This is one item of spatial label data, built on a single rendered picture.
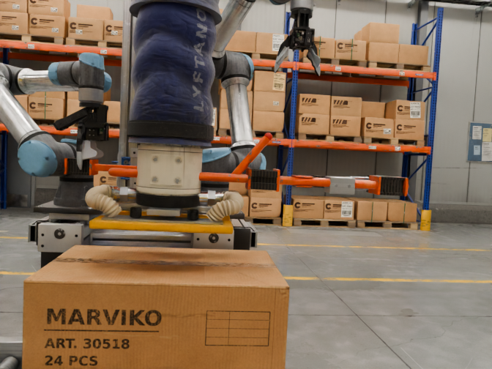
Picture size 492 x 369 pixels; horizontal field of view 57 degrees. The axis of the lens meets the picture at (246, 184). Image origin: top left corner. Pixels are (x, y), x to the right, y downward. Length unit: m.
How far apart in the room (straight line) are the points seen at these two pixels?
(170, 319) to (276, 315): 0.24
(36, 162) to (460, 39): 10.59
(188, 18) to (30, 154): 0.72
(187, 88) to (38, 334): 0.66
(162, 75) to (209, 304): 0.56
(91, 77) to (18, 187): 8.72
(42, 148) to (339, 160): 8.85
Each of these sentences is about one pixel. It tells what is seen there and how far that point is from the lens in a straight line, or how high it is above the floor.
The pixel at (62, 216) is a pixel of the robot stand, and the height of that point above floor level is 1.01.
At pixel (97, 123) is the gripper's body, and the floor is 1.32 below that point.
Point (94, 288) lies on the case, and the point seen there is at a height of 0.93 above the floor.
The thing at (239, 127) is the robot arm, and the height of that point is 1.35.
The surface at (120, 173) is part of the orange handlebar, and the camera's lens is 1.22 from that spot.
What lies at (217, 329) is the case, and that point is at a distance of 1.11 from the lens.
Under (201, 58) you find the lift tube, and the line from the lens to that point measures 1.18.
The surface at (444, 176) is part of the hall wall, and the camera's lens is 11.10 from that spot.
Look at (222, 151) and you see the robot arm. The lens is 1.65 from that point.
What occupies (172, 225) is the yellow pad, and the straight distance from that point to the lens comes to 1.10.
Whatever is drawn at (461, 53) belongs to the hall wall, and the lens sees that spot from 11.47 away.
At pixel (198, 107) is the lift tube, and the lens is 1.15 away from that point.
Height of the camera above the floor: 1.24
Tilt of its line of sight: 3 degrees down
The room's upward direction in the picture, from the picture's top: 3 degrees clockwise
